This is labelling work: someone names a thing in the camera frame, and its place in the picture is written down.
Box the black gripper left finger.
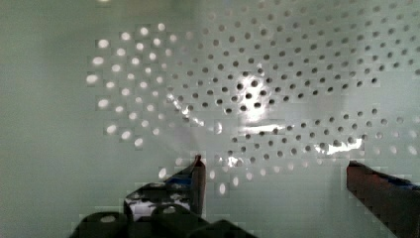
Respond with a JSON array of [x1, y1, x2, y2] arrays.
[[68, 155, 257, 238]]

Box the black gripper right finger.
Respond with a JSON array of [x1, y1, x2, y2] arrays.
[[346, 161, 420, 238]]

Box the green oval strainer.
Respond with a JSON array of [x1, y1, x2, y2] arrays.
[[1, 0, 419, 238]]

